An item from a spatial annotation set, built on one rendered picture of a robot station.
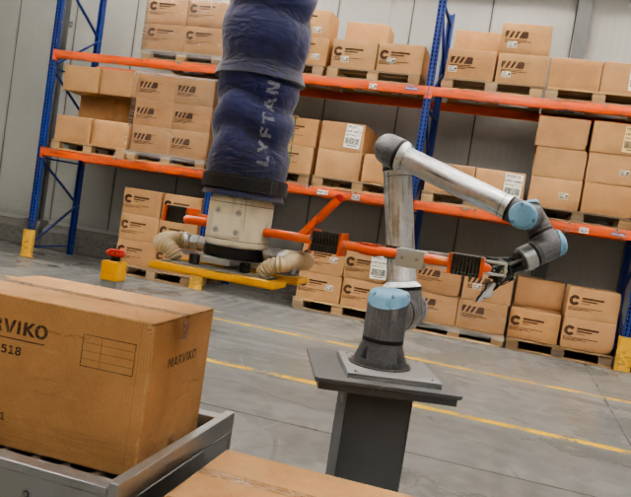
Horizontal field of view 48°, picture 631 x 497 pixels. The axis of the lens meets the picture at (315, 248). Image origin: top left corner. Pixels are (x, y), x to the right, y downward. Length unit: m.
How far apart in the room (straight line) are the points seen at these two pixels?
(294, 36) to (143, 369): 0.91
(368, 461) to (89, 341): 1.14
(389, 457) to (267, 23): 1.54
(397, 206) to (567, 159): 6.33
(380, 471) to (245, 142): 1.34
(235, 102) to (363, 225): 8.62
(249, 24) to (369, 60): 7.50
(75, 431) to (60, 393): 0.10
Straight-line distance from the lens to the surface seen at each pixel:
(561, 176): 8.90
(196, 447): 2.11
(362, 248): 1.76
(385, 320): 2.52
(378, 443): 2.58
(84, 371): 1.93
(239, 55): 1.84
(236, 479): 2.01
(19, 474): 1.89
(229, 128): 1.82
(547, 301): 9.37
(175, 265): 1.81
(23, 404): 2.04
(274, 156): 1.82
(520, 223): 2.44
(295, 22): 1.86
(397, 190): 2.71
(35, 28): 13.23
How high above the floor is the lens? 1.29
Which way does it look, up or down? 3 degrees down
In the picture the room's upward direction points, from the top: 9 degrees clockwise
